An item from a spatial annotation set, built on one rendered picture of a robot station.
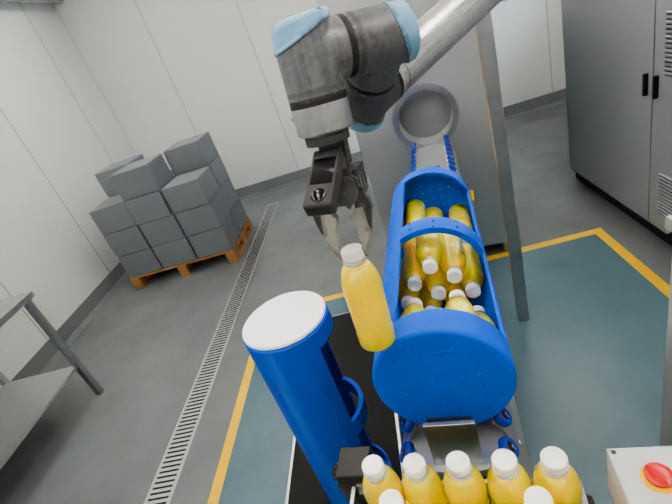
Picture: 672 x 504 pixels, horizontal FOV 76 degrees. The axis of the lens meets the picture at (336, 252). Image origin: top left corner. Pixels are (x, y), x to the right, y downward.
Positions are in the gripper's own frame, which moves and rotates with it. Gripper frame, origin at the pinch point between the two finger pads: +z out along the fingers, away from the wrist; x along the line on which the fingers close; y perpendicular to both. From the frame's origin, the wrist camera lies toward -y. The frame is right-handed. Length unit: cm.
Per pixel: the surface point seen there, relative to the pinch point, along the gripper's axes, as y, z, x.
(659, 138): 212, 49, -122
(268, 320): 39, 37, 45
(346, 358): 120, 119, 58
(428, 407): 4.5, 39.9, -6.4
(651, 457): -12, 33, -41
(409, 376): 3.4, 30.5, -4.1
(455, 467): -14.6, 33.8, -12.7
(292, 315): 40, 37, 37
